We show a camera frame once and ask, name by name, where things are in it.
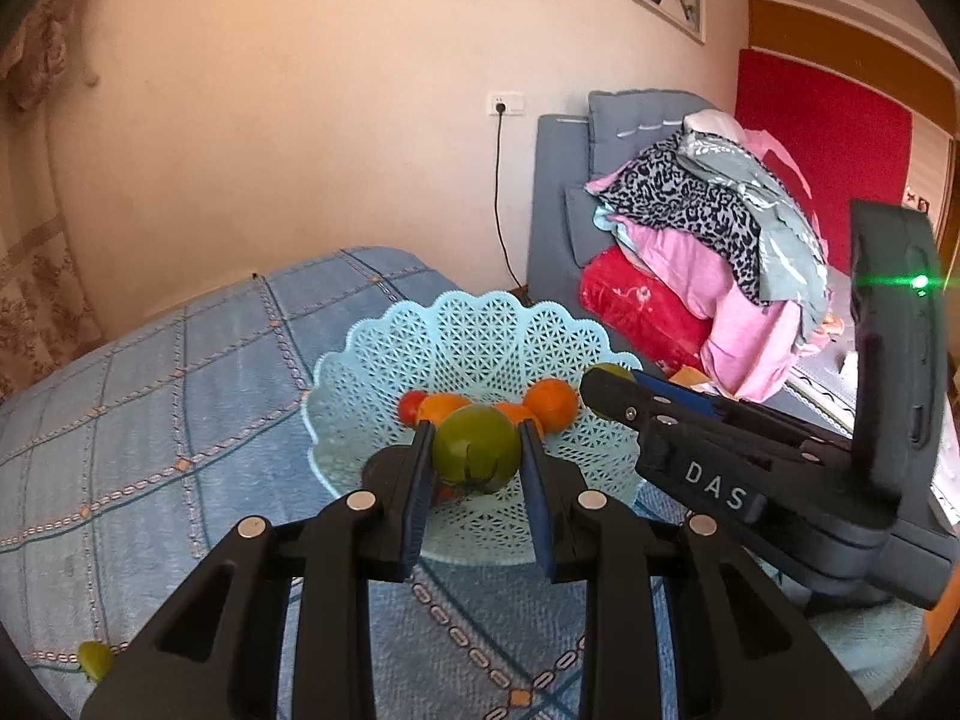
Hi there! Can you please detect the green fruit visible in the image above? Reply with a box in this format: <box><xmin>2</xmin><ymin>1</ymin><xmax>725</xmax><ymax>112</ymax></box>
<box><xmin>431</xmin><ymin>405</ymin><xmax>523</xmax><ymax>494</ymax></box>
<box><xmin>76</xmin><ymin>640</ymin><xmax>114</xmax><ymax>684</ymax></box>
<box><xmin>590</xmin><ymin>362</ymin><xmax>635</xmax><ymax>382</ymax></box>

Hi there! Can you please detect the small orange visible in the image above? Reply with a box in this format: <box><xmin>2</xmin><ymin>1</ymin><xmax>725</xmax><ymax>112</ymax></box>
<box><xmin>523</xmin><ymin>379</ymin><xmax>579</xmax><ymax>434</ymax></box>

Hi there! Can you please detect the red tomato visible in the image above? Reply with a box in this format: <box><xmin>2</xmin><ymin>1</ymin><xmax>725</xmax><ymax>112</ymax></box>
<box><xmin>397</xmin><ymin>390</ymin><xmax>428</xmax><ymax>427</ymax></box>

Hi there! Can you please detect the dark brown round fruit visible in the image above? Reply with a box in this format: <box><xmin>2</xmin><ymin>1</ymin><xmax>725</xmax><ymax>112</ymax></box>
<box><xmin>361</xmin><ymin>445</ymin><xmax>409</xmax><ymax>499</ymax></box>

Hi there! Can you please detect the light blue lattice basket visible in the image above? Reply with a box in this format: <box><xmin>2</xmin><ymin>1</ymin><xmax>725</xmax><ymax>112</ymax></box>
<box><xmin>299</xmin><ymin>289</ymin><xmax>648</xmax><ymax>568</ymax></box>

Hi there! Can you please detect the pile of clothes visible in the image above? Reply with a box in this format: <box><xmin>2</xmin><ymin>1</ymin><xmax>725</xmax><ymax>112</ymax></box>
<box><xmin>586</xmin><ymin>109</ymin><xmax>833</xmax><ymax>401</ymax></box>

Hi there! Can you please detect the black tracker device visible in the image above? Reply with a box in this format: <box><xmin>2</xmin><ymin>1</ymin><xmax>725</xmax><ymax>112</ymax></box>
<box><xmin>851</xmin><ymin>200</ymin><xmax>947</xmax><ymax>507</ymax></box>

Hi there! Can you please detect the blue patterned bedspread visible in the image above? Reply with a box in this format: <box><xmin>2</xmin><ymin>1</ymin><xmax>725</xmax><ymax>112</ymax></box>
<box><xmin>2</xmin><ymin>247</ymin><xmax>584</xmax><ymax>718</ymax></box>

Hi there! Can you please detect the grey upholstered headboard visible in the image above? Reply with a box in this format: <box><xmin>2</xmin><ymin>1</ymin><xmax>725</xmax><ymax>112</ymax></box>
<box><xmin>527</xmin><ymin>89</ymin><xmax>712</xmax><ymax>316</ymax></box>

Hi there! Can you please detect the beige patterned curtain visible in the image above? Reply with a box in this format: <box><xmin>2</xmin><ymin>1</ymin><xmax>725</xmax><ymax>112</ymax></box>
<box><xmin>2</xmin><ymin>0</ymin><xmax>103</xmax><ymax>398</ymax></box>

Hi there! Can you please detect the red wall panel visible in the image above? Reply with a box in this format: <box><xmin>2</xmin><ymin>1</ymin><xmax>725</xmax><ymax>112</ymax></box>
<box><xmin>736</xmin><ymin>49</ymin><xmax>913</xmax><ymax>273</ymax></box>

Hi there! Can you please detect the black power cable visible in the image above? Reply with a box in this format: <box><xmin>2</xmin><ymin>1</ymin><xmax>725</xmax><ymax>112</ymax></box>
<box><xmin>491</xmin><ymin>107</ymin><xmax>531</xmax><ymax>295</ymax></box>

